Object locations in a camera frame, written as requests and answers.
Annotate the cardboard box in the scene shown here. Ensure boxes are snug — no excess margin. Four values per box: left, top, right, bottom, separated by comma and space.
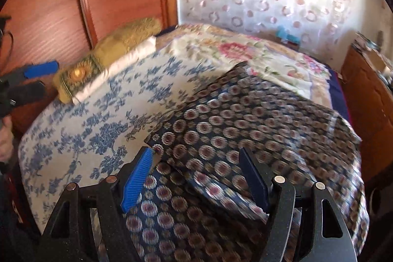
366, 51, 392, 74

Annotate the pink floral quilt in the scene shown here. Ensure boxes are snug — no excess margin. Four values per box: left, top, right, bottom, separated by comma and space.
155, 23, 332, 98

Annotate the person's dark clothing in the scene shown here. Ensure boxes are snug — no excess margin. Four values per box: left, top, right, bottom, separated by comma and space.
0, 162, 42, 262

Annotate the navy patterned satin pajama top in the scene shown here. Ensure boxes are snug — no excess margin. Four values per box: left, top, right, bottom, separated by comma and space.
98, 61, 369, 262

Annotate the blue box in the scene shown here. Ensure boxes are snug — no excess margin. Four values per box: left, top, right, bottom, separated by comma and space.
275, 25, 301, 46

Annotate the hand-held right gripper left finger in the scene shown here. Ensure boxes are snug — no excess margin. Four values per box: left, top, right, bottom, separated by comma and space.
40, 146, 154, 262

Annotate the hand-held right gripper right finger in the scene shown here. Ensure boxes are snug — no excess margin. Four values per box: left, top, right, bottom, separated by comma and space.
239, 147, 358, 262

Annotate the blue white floral sheet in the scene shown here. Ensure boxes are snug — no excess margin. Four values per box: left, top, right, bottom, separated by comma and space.
18, 50, 222, 235

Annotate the person's left hand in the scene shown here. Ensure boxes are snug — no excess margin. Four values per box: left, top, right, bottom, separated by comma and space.
0, 116, 14, 163

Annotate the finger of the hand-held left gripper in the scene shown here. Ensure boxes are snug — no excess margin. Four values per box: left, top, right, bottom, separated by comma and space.
8, 82, 46, 107
6, 61, 59, 82

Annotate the navy bed sheet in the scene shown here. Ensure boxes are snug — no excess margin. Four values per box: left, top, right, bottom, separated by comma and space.
311, 62, 352, 124

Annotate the stack of papers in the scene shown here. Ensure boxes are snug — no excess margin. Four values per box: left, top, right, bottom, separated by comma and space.
353, 31, 379, 54

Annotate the gold sunflower pillow cloth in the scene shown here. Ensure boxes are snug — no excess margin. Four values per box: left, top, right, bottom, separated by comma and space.
53, 17, 163, 104

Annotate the wooden cabinet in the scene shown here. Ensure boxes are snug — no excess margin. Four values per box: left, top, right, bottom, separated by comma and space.
340, 45, 393, 190

